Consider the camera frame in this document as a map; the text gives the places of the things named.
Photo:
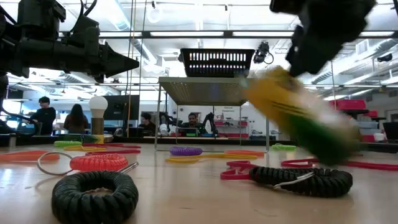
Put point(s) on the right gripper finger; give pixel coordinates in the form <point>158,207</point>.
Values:
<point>297,49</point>
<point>317,53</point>

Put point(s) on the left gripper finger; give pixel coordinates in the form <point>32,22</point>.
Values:
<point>116,56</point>
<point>118,67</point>

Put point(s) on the yellow green crayon box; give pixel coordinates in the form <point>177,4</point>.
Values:
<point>295,109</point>
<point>90,138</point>

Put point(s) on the black slotted plastic basket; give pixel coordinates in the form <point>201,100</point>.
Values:
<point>217,70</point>

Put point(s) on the yellow rubber band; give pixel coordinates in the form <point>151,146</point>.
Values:
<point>183,160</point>
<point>77,148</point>

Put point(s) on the orange rubber band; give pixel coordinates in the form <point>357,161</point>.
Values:
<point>245,153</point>
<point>18,154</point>

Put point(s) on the black background robot arm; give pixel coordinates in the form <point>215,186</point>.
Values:
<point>169,119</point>
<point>210,119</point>

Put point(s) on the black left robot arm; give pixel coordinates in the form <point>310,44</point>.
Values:
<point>31,53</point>

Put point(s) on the black ceiling spotlight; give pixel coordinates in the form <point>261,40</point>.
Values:
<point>385,57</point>
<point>261,53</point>

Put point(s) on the black monitor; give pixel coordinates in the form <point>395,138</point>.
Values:
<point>121,107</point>

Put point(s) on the white bulb table lamp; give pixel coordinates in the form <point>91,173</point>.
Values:
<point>98,105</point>

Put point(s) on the red storage bin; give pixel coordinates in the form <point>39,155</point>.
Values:
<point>348,104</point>

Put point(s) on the person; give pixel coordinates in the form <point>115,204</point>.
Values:
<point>192,124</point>
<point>76,121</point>
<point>46,119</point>
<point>146,124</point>

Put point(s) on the black overhead light bar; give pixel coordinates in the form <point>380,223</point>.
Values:
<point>228,34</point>

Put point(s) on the green perforated metal shelf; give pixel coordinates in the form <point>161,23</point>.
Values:
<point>202,91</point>

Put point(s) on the black aluminium table frame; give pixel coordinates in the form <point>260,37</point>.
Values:
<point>37,140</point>

